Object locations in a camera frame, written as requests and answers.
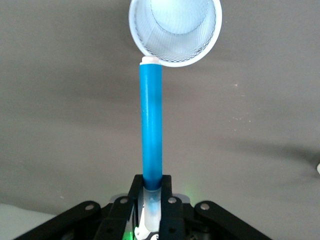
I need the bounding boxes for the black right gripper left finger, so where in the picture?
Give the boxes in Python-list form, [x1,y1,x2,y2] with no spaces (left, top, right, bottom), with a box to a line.
[14,174,146,240]

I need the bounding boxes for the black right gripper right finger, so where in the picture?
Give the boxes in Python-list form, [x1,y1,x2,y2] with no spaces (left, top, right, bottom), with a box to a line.
[158,174,273,240]

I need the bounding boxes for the blue marker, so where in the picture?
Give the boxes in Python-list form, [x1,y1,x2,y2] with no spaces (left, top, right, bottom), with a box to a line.
[138,56,165,231]

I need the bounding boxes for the blue mesh cup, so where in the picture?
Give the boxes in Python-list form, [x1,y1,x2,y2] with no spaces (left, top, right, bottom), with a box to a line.
[128,0,223,68]

